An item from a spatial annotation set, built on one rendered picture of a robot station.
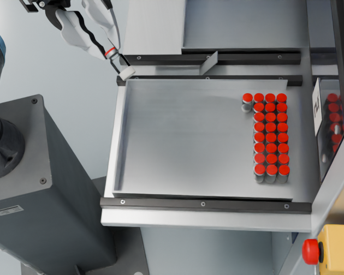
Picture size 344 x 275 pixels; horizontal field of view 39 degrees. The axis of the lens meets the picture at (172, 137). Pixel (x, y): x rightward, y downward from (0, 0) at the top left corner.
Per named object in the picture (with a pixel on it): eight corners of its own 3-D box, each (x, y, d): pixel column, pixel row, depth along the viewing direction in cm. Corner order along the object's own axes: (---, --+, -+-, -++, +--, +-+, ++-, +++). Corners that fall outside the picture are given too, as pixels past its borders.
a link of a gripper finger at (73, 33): (75, 75, 66) (38, 15, 65) (94, 69, 71) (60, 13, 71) (93, 63, 65) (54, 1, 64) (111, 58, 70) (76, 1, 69)
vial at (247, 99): (251, 103, 104) (253, 92, 100) (251, 113, 103) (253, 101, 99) (241, 103, 104) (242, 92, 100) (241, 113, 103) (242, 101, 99)
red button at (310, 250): (324, 243, 80) (328, 236, 76) (325, 268, 78) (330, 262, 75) (300, 242, 80) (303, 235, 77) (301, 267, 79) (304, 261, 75)
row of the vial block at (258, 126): (262, 103, 103) (264, 92, 99) (264, 183, 95) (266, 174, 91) (252, 103, 104) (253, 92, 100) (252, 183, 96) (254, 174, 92)
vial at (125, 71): (138, 71, 69) (119, 46, 69) (132, 73, 67) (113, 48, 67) (127, 80, 70) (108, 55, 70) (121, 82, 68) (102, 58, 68)
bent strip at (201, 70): (218, 66, 109) (217, 50, 104) (218, 78, 108) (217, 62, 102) (155, 67, 111) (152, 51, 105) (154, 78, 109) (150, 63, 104)
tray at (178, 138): (285, 88, 105) (287, 79, 102) (290, 204, 93) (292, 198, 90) (129, 87, 109) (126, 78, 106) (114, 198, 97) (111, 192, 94)
